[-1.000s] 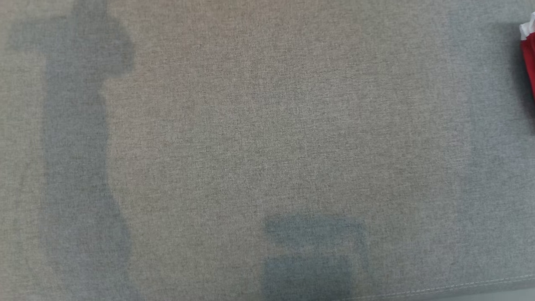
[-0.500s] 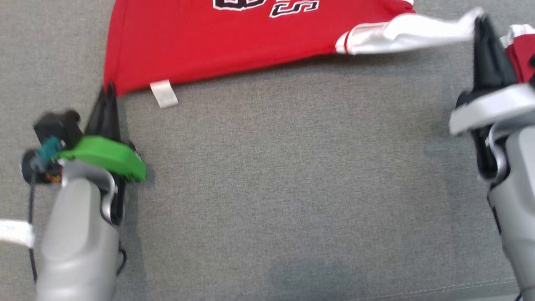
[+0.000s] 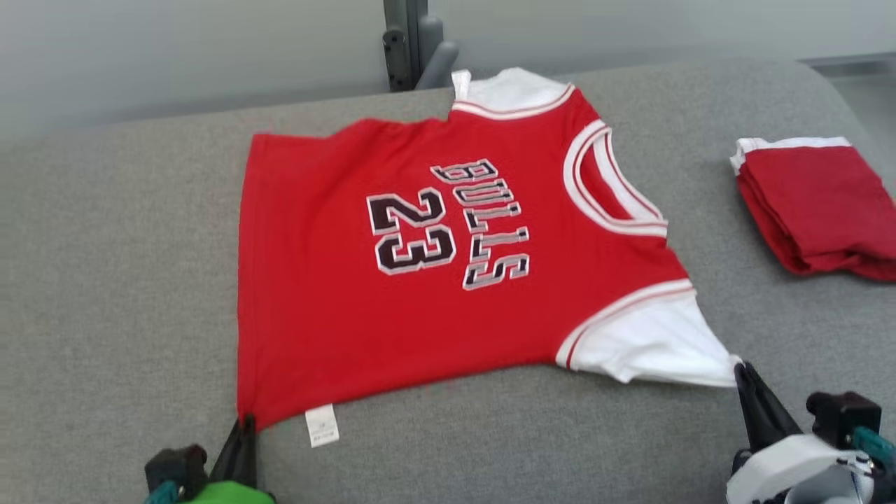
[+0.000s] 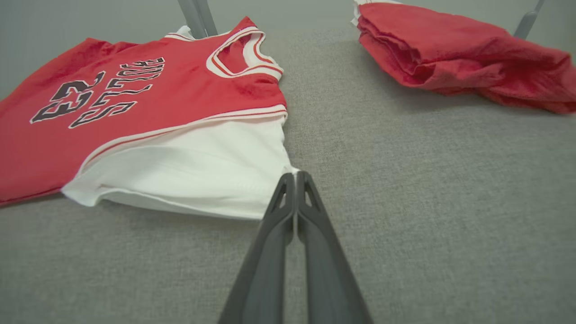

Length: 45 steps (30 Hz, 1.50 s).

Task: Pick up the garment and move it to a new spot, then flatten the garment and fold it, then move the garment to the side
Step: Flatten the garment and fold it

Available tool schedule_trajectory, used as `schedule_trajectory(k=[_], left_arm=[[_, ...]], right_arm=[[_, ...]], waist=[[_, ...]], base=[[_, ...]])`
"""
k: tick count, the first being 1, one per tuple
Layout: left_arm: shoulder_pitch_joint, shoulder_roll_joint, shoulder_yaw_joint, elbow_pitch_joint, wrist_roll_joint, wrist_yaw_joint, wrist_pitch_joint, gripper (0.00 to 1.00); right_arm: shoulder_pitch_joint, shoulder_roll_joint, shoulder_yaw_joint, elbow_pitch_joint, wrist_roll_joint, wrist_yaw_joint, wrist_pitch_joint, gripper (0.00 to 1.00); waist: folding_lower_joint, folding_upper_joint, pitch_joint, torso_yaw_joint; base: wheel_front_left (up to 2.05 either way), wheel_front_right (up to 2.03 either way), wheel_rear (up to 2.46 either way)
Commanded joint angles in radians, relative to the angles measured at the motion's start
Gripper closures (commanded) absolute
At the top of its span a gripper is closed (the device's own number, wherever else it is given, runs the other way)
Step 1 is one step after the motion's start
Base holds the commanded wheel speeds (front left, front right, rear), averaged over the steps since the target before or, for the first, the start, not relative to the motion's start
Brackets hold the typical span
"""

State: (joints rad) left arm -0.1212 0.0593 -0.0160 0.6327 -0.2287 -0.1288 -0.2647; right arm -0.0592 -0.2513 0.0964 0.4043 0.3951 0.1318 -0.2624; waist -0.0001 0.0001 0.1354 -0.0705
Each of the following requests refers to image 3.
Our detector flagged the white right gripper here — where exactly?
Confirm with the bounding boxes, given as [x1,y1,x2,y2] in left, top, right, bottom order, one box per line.
[726,360,876,504]

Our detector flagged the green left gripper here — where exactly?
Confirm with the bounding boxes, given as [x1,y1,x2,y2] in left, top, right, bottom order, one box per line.
[178,414,275,504]

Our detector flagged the red shorts white waistband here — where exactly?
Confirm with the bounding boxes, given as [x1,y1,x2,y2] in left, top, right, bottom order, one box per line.
[729,136,896,283]

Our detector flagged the red Bulls 23 jersey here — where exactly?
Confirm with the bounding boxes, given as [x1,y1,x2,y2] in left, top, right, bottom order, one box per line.
[237,66,743,449]

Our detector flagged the grey slanted tube stub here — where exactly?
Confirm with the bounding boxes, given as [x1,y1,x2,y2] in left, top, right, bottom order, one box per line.
[415,41,460,90]

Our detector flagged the grey upright tube stub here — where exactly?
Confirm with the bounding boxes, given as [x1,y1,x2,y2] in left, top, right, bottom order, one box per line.
[419,15,445,78]

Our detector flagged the left camera cable teal plug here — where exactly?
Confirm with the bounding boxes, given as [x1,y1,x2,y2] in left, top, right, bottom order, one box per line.
[143,479,181,504]

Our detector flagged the camera cable teal plug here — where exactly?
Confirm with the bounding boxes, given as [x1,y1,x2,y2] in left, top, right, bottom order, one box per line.
[143,479,181,504]
[850,426,896,467]

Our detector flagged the right camera cable teal plug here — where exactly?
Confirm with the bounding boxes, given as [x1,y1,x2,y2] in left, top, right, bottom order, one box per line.
[850,426,896,467]

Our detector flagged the black post bracket plate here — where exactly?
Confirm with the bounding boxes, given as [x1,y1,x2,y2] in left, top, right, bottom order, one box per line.
[382,28,411,92]

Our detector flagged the grey metal post bracket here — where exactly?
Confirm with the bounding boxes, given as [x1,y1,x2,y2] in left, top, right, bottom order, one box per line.
[383,0,429,92]

